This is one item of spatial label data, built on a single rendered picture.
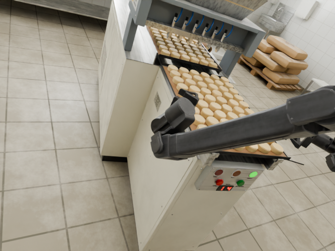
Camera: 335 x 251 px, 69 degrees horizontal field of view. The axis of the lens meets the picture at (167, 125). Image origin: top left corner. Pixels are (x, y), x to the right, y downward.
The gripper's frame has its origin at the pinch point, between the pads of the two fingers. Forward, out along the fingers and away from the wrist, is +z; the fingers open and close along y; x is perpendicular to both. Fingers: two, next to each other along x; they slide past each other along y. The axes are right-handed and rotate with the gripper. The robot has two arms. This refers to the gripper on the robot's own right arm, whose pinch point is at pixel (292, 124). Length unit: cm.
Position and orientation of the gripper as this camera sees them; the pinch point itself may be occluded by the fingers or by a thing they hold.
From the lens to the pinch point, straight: 112.7
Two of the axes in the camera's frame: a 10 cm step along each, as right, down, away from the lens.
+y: 3.4, -7.6, -5.6
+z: -8.1, -5.4, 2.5
